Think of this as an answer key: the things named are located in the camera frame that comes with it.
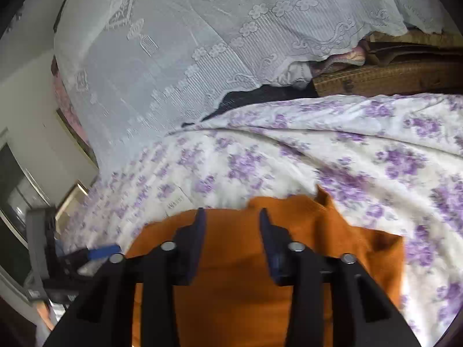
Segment purple floral bed sheet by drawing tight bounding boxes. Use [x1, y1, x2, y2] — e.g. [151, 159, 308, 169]
[60, 94, 463, 347]

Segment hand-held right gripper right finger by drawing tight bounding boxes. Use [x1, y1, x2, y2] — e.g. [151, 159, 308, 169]
[258, 208, 422, 347]

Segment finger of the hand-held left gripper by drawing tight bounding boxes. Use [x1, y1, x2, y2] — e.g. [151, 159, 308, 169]
[88, 245, 122, 261]

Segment dark cloth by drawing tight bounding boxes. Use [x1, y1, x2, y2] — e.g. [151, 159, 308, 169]
[181, 82, 319, 128]

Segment pink floral cloth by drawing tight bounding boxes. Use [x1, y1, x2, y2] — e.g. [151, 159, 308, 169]
[52, 56, 93, 147]

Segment brown wicker suitcase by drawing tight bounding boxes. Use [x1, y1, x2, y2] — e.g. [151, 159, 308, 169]
[313, 31, 463, 97]

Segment white lace cloth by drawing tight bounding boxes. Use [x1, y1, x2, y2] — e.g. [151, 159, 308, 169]
[54, 0, 446, 176]

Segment pink white folded clothes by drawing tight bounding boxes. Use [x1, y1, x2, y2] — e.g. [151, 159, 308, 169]
[274, 46, 367, 90]

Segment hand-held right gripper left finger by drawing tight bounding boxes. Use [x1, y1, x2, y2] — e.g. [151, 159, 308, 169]
[43, 208, 207, 347]

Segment orange knit cat sweater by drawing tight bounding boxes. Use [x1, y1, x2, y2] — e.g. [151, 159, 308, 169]
[125, 184, 405, 347]

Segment white paper tag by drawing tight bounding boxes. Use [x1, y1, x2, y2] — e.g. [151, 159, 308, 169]
[162, 186, 188, 218]

